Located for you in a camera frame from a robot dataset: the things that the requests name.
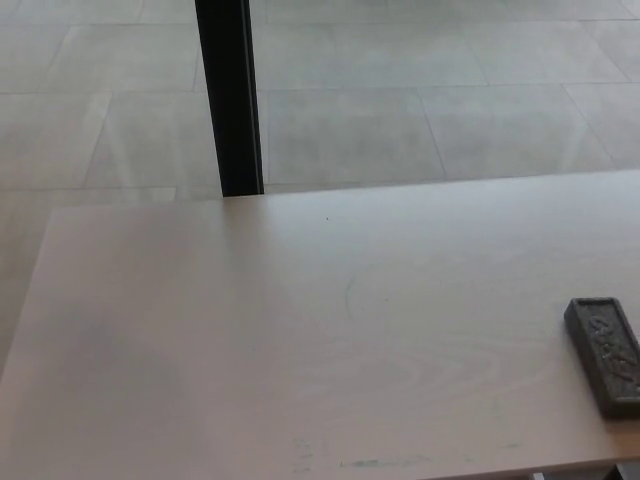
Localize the dark grey felt board eraser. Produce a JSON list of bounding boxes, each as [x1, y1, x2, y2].
[[563, 297, 640, 421]]

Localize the black vertical metal post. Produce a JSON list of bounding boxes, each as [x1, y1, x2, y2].
[[194, 0, 265, 199]]

